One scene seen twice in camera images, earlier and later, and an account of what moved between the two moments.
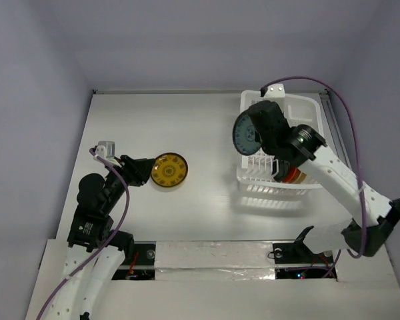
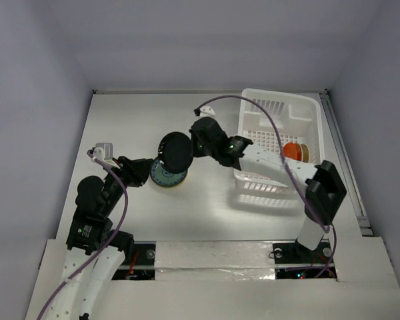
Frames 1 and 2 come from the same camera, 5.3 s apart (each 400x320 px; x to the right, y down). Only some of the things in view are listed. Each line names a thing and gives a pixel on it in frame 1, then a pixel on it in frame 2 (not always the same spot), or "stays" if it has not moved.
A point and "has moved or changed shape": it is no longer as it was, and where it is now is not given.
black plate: (283, 166) has moved or changed shape
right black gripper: (265, 125) → (195, 143)
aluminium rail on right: (329, 110) stays
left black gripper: (139, 170) stays
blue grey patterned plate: (244, 135) → (162, 179)
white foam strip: (214, 261) stays
